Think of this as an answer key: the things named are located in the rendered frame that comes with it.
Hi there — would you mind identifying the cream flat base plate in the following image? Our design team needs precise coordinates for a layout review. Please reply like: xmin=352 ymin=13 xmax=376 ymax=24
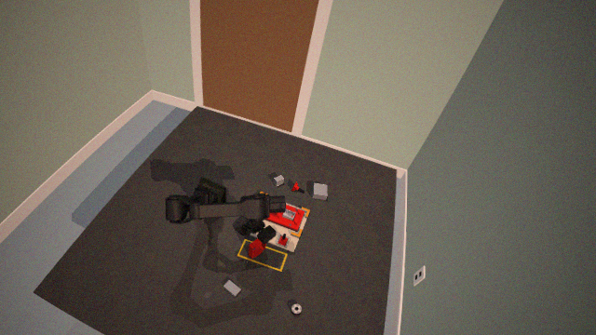
xmin=263 ymin=203 xmax=310 ymax=252

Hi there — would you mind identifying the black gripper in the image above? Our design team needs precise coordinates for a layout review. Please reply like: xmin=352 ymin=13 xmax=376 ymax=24
xmin=252 ymin=220 xmax=276 ymax=244

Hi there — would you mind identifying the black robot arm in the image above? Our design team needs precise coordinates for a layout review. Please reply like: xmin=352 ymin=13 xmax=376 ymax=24
xmin=166 ymin=185 xmax=286 ymax=236

